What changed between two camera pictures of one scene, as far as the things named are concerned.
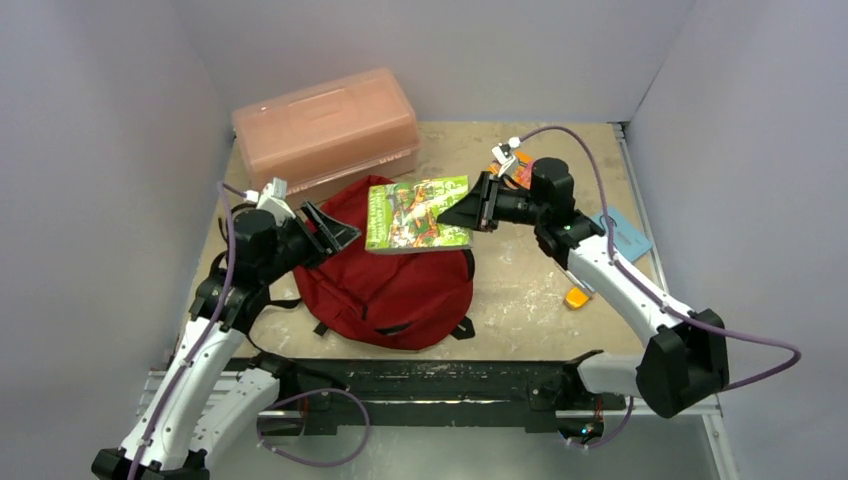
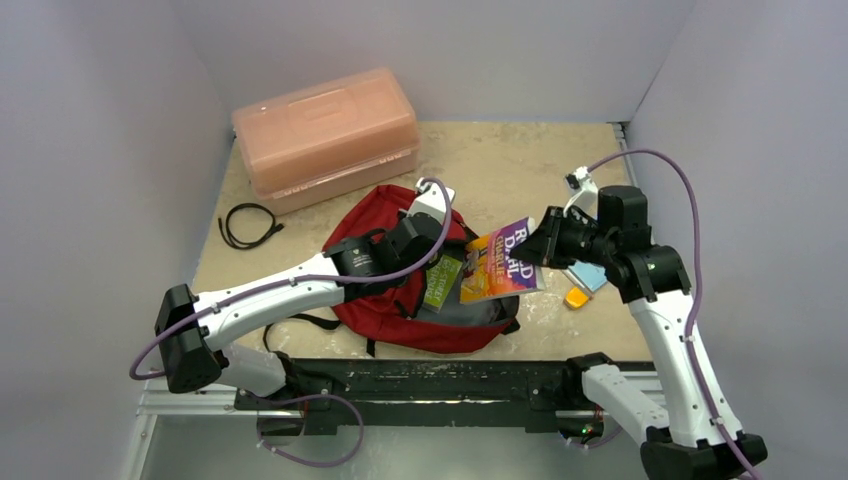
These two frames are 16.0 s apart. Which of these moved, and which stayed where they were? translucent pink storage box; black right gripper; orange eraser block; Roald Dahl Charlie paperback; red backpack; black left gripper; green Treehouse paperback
Moved: red backpack; black left gripper; black right gripper; green Treehouse paperback; Roald Dahl Charlie paperback
Stayed: orange eraser block; translucent pink storage box
